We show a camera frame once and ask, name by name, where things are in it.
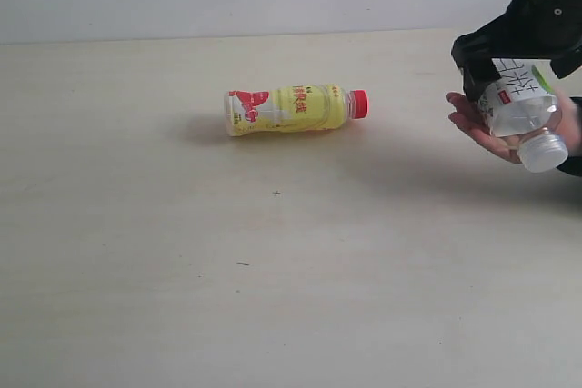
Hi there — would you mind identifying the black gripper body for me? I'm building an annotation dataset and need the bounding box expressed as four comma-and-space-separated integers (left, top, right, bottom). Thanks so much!
495, 0, 581, 59

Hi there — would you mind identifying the white label bottle white cap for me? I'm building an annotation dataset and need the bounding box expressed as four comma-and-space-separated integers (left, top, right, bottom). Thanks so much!
477, 58, 568, 173

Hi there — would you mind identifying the yellow drink bottle red cap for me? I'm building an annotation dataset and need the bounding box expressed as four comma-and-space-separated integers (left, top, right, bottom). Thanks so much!
224, 84, 369, 137

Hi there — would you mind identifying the dark sleeve forearm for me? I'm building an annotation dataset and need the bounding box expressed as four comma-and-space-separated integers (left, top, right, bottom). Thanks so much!
557, 95, 581, 177

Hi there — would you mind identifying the open human hand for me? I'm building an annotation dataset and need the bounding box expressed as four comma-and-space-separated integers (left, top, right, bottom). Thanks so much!
446, 91, 568, 164

